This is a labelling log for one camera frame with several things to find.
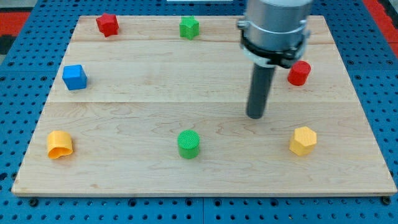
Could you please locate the red cylinder block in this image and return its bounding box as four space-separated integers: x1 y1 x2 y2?
287 60 312 86

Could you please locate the yellow hexagon block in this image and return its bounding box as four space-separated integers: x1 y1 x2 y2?
289 126 317 156

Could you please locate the green star block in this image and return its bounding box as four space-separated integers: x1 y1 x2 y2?
179 16 200 40

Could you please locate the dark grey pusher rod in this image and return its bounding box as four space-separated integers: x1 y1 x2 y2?
246 64 275 119

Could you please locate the red star block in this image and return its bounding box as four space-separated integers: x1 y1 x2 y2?
96 13 119 37

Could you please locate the wooden board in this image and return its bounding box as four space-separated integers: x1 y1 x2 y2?
12 16 397 197

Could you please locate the green cylinder block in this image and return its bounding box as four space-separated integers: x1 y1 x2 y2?
177 129 200 159

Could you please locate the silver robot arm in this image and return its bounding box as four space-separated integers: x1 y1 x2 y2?
237 0 313 68

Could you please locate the blue cube block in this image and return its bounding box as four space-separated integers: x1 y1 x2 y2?
62 65 87 91

